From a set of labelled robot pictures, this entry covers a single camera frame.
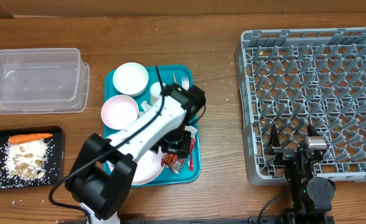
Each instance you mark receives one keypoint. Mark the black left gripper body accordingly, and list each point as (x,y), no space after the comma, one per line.
(178,142)

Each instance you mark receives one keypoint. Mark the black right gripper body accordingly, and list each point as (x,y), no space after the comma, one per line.
(287,155)

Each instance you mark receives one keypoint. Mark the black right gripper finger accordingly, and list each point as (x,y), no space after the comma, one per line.
(273,146)
(312,133)

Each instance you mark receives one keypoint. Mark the red snack wrapper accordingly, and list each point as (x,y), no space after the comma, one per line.
(175,164)

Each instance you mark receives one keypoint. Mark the large pink plate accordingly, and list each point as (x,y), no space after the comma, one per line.
(148,167)

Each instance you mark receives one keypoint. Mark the small tissue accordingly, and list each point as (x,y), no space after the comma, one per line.
(146,107)

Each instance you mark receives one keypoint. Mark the pink bowl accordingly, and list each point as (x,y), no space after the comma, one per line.
(119,111)

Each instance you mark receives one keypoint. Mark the orange carrot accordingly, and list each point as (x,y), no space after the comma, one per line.
(23,138)

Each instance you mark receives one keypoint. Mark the white napkin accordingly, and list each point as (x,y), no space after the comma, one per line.
(192,130)

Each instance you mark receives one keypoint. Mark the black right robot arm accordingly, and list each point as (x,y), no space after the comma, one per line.
(311,195)

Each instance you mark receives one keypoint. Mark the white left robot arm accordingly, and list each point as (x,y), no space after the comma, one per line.
(103,172)

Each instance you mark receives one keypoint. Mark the clear plastic waste bin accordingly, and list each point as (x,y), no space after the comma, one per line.
(42,81)

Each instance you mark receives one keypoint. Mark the black food waste tray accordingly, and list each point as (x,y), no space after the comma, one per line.
(53,166)

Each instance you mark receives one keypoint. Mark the white paper cup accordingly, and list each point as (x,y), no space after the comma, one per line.
(155,92)

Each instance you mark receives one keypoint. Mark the grey plastic dish rack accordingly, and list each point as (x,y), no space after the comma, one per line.
(294,78)

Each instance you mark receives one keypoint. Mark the white plastic fork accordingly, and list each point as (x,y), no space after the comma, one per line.
(185,83)

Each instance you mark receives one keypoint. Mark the white bowl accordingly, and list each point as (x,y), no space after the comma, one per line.
(130,79)

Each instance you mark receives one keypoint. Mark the pile of peanuts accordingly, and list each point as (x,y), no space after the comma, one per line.
(28,164)

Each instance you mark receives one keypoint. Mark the pile of white rice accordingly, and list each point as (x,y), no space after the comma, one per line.
(37,147)

